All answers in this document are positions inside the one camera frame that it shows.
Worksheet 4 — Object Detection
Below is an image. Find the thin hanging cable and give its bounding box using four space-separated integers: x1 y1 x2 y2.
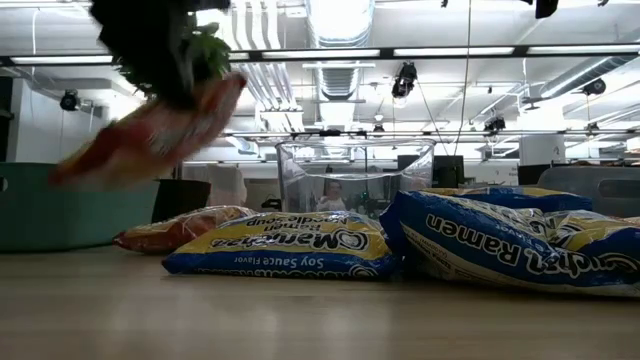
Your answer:
452 0 474 157

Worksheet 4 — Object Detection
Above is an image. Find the blue Maruchan ramen pack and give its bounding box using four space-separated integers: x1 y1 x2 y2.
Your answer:
160 210 400 281
378 188 640 300
422 186 595 214

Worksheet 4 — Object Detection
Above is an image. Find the ceiling light rail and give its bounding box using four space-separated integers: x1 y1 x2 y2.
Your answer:
0 43 640 67

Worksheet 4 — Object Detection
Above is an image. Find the white pillar box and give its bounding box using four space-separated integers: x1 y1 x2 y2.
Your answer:
518 133 567 166

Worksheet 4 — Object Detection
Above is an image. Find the black hanging device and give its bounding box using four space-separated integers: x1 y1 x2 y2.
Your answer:
533 0 561 20

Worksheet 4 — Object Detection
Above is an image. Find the teal plastic bin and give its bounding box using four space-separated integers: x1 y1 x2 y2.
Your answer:
0 161 162 253

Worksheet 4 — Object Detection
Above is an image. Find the black ceiling spot lamp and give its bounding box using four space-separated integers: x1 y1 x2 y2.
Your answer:
581 77 608 97
390 60 420 100
58 88 82 113
482 115 507 134

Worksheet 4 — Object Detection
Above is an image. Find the silver ventilation duct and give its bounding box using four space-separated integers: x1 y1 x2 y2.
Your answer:
538 53 640 100
303 0 377 129

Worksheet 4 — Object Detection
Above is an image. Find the black ceiling track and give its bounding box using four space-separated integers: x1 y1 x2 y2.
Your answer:
222 127 640 140

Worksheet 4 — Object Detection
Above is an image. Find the white draped chair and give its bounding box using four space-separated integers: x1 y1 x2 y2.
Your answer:
180 163 249 208

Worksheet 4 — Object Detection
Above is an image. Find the red Maruchan ramen pack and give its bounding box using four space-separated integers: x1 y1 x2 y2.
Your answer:
112 204 258 255
48 71 250 192

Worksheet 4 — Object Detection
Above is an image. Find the grey plastic bin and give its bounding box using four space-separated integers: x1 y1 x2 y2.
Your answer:
536 165 640 220

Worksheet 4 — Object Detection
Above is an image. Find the clear plastic container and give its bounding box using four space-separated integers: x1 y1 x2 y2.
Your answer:
274 138 438 222

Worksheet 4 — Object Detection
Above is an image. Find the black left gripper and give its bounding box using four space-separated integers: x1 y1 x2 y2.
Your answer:
89 0 201 110

